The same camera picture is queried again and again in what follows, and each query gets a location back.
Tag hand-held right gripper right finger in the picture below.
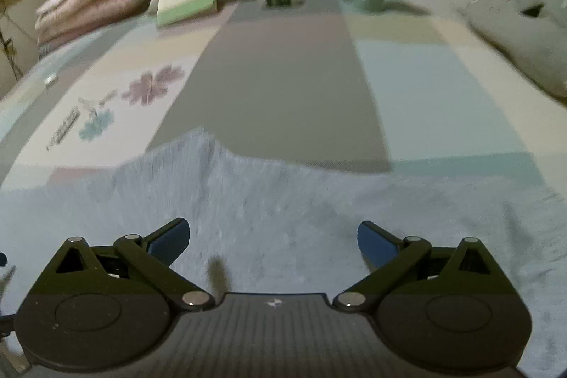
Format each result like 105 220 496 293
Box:
332 221 506 312

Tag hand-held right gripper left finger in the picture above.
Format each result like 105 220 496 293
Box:
46 218 215 311

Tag grey drawstring sweatpants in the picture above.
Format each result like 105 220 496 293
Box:
0 126 567 378

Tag grey plush cushion with hole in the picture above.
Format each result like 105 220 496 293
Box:
467 0 567 97

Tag black wall cables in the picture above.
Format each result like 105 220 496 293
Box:
0 0 24 83

